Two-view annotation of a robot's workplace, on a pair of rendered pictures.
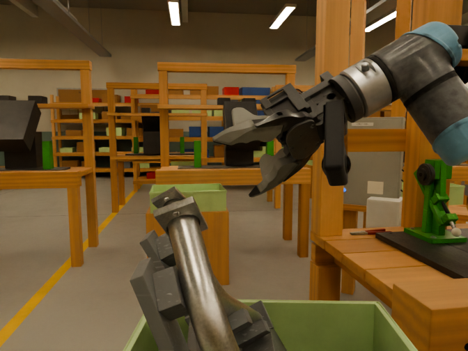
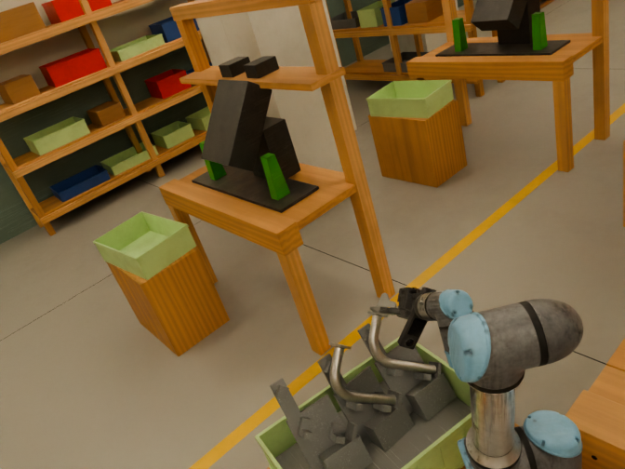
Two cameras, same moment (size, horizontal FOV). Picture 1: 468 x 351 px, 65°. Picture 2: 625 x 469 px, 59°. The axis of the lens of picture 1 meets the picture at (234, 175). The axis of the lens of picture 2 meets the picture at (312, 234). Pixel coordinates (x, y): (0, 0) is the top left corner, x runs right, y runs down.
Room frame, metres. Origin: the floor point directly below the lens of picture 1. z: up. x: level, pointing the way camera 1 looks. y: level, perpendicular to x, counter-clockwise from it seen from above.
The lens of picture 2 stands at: (-0.16, -1.12, 2.27)
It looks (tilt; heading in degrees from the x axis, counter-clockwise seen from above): 29 degrees down; 65
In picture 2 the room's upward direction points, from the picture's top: 18 degrees counter-clockwise
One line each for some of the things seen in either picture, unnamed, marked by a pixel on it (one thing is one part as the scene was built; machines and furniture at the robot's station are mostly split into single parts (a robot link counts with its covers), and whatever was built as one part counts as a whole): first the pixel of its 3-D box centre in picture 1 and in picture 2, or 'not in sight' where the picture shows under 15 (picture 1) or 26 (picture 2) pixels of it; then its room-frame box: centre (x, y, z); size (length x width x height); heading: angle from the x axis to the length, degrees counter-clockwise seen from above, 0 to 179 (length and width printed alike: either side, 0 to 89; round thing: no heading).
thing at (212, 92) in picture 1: (204, 138); not in sight; (8.04, 0.63, 1.12); 3.01 x 0.54 x 2.24; 97
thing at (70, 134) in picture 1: (113, 136); not in sight; (10.14, 3.30, 1.11); 3.01 x 0.54 x 2.23; 97
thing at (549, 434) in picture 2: not in sight; (550, 446); (0.51, -0.55, 1.12); 0.13 x 0.12 x 0.14; 151
